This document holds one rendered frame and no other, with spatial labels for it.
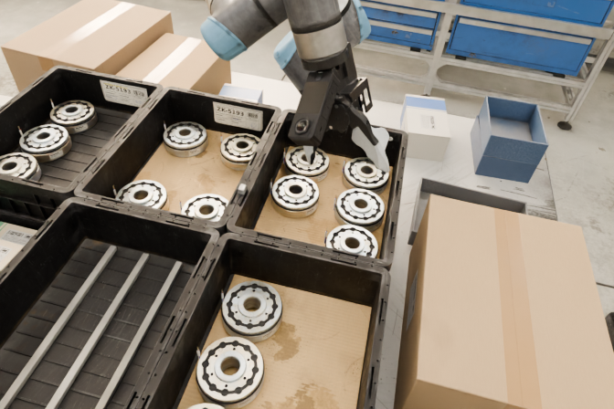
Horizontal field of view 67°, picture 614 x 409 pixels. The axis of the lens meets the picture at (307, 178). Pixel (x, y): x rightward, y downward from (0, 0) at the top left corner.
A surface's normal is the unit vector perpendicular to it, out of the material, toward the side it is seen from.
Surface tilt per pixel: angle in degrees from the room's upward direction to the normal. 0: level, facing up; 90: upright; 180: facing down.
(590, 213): 0
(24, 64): 90
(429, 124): 0
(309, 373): 0
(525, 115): 90
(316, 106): 39
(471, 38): 90
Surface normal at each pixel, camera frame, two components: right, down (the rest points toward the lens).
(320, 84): -0.49, -0.38
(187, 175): 0.07, -0.73
